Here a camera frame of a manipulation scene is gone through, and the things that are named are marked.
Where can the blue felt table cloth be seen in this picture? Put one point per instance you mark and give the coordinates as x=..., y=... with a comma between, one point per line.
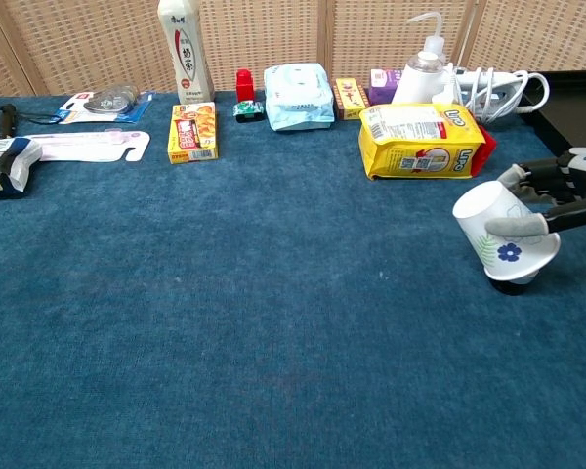
x=224, y=317

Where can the black round puck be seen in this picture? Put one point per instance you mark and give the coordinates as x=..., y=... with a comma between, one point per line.
x=510, y=289

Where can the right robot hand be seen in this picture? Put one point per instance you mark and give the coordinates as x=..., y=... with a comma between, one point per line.
x=571, y=181

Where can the dark purple snack bag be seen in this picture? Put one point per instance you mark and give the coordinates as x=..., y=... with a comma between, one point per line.
x=2, y=166

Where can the wicker folding screen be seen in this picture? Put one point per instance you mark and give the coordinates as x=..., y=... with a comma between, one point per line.
x=273, y=34

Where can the yellow Lipo snack bag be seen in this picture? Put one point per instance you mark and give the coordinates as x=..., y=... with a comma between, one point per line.
x=420, y=141

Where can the wash bottle with bent nozzle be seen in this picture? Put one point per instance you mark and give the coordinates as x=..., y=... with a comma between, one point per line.
x=434, y=45

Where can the light blue wet wipes pack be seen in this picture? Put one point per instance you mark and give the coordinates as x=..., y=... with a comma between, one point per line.
x=298, y=98

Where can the white toothbrush package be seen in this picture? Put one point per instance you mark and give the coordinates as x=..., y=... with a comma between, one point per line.
x=93, y=146

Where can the blue card blister pack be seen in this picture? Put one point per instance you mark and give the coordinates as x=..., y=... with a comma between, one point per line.
x=107, y=103

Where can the green toy car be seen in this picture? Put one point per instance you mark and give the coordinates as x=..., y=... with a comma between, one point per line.
x=248, y=111

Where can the purple white box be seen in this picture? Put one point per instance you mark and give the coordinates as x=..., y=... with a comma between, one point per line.
x=383, y=85

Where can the small red block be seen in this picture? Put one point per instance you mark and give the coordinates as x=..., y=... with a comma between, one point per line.
x=244, y=85

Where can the white bottle with clear cap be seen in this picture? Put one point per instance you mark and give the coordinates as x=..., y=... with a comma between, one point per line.
x=417, y=85

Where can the cream milk tea bottle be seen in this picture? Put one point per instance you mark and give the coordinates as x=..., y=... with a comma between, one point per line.
x=186, y=54

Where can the small yellow red box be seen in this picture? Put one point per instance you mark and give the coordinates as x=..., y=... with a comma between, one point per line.
x=350, y=98

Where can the black tray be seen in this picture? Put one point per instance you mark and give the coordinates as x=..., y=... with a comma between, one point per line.
x=573, y=112

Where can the white floral paper cup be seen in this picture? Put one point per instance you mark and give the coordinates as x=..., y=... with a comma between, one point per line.
x=488, y=220

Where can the yellow orange food box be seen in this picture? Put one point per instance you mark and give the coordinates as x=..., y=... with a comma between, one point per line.
x=193, y=132

